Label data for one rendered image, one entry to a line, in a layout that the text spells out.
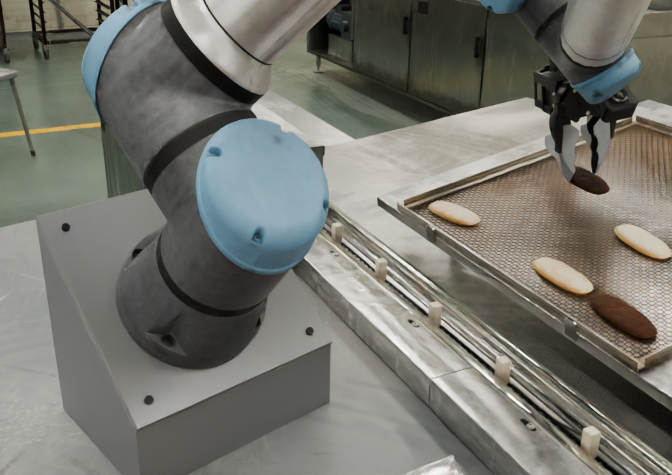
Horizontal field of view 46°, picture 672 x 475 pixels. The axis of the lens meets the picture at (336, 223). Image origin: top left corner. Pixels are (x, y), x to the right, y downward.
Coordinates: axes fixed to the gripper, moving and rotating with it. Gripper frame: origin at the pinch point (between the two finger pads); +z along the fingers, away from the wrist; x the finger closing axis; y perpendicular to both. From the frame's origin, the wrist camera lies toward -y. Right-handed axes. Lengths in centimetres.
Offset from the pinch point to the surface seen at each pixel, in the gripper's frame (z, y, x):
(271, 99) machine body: 16, 114, 21
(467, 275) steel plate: 14.0, 4.0, 17.5
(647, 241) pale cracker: 5.6, -13.1, -0.9
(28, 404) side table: 3, -11, 78
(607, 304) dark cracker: 5.5, -22.6, 11.8
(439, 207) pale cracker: 5.6, 11.4, 17.9
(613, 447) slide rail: 9.0, -39.3, 22.7
